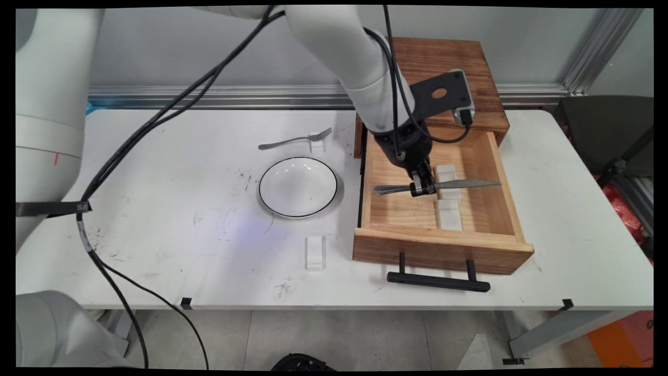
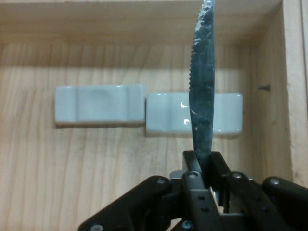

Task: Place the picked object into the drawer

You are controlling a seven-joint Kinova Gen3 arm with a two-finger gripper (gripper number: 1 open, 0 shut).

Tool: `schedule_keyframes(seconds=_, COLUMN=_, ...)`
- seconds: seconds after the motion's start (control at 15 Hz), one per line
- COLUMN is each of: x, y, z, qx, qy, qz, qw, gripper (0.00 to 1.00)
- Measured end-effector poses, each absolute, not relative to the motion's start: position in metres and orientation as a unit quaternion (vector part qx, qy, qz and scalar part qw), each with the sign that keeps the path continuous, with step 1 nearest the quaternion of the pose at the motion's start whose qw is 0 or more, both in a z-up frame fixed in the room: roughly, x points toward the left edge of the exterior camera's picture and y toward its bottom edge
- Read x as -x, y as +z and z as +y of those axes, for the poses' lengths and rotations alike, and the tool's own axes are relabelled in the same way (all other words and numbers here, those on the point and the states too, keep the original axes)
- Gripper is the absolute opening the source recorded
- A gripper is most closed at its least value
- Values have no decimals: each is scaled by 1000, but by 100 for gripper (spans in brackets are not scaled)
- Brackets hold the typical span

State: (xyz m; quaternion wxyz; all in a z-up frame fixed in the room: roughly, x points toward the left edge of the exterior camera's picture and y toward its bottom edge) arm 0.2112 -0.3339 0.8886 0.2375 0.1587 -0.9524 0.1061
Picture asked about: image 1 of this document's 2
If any open wooden drawer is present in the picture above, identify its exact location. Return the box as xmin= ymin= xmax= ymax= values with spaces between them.
xmin=352 ymin=128 xmax=535 ymax=276

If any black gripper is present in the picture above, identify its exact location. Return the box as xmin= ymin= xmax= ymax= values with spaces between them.
xmin=374 ymin=121 xmax=437 ymax=198

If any silver fork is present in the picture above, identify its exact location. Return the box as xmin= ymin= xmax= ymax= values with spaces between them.
xmin=258 ymin=127 xmax=333 ymax=151

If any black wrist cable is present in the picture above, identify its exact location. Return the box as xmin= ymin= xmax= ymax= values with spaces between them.
xmin=383 ymin=5 xmax=405 ymax=157

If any upright aluminium rail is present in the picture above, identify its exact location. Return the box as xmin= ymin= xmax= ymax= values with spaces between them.
xmin=561 ymin=8 xmax=646 ymax=96

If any black camera cable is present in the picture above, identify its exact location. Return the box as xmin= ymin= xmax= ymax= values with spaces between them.
xmin=363 ymin=27 xmax=473 ymax=144

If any black strap with tag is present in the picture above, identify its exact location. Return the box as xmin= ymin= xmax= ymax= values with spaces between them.
xmin=16 ymin=201 xmax=93 ymax=218

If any black round object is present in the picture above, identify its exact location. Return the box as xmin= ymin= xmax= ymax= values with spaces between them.
xmin=270 ymin=354 xmax=338 ymax=372

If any wooden drawer cabinet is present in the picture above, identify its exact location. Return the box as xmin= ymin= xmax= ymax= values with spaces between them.
xmin=355 ymin=37 xmax=510 ymax=158

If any long black cable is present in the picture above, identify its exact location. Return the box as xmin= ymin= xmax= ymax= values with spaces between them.
xmin=78 ymin=8 xmax=287 ymax=370
xmin=76 ymin=6 xmax=285 ymax=369

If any silver table knife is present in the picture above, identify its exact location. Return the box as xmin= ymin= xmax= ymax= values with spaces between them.
xmin=373 ymin=179 xmax=503 ymax=196

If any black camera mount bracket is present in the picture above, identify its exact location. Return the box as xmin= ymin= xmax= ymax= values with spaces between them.
xmin=410 ymin=70 xmax=474 ymax=126

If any black drawer handle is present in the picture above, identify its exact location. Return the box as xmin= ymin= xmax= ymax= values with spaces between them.
xmin=387 ymin=252 xmax=491 ymax=293

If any white plate with black rim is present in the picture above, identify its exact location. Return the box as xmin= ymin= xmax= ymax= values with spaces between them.
xmin=258 ymin=157 xmax=339 ymax=218

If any horizontal aluminium rail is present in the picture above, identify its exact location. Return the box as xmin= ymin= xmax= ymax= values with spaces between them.
xmin=88 ymin=84 xmax=570 ymax=110

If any red bag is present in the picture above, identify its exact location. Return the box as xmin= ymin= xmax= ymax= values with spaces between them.
xmin=600 ymin=183 xmax=654 ymax=247

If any grey table leg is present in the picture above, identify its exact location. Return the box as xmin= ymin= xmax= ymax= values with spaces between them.
xmin=504 ymin=311 xmax=636 ymax=361
xmin=99 ymin=309 xmax=137 ymax=357

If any orange box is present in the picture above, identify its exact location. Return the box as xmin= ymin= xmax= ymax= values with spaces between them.
xmin=587 ymin=311 xmax=654 ymax=368

